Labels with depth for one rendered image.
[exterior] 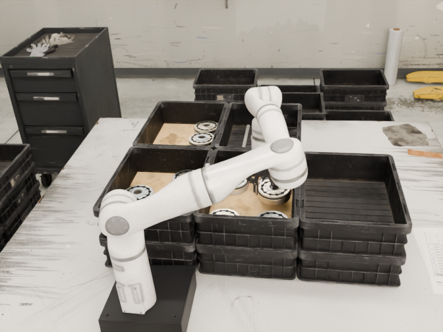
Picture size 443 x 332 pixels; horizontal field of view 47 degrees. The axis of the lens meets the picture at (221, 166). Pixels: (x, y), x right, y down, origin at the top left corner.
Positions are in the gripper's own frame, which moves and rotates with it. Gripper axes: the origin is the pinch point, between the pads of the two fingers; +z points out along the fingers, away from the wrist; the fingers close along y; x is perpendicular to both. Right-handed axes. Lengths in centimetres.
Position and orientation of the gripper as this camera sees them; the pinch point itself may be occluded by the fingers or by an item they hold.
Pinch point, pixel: (264, 189)
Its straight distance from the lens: 162.7
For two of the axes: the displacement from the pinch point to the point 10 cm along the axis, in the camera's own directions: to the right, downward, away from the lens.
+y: 9.9, 0.3, -1.6
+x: 1.5, -5.2, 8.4
